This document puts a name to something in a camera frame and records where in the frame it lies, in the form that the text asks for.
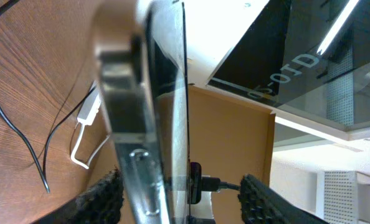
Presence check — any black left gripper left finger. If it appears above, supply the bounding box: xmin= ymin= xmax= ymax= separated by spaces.
xmin=35 ymin=169 xmax=123 ymax=224

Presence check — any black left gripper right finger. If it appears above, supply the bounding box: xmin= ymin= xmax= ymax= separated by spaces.
xmin=238 ymin=174 xmax=326 ymax=224

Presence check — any black Galaxy flip phone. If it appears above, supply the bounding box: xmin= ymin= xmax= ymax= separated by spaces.
xmin=92 ymin=1 xmax=190 ymax=223

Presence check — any white power strip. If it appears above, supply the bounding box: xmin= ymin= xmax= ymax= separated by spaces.
xmin=77 ymin=81 xmax=102 ymax=126

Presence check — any black overhead camera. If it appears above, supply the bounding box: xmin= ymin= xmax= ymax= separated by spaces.
xmin=189 ymin=162 xmax=240 ymax=204

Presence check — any white power strip cord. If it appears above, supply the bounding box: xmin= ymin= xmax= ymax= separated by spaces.
xmin=70 ymin=123 xmax=111 ymax=170

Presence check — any black charger cable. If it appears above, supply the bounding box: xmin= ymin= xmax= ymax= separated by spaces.
xmin=0 ymin=0 xmax=98 ymax=194

